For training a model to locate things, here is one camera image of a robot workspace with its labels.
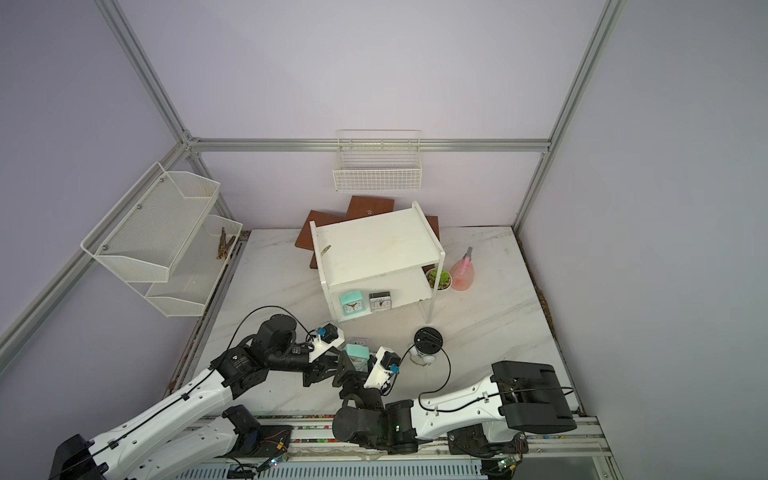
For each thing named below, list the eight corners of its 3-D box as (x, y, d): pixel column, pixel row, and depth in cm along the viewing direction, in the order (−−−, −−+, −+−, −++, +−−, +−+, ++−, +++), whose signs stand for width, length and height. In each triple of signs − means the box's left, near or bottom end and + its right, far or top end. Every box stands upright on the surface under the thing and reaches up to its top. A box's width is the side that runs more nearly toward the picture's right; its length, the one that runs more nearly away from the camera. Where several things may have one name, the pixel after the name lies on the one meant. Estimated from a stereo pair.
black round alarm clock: (415, 355, 89) (415, 350, 86) (414, 331, 94) (414, 326, 91) (442, 355, 89) (443, 350, 86) (439, 332, 94) (441, 326, 91)
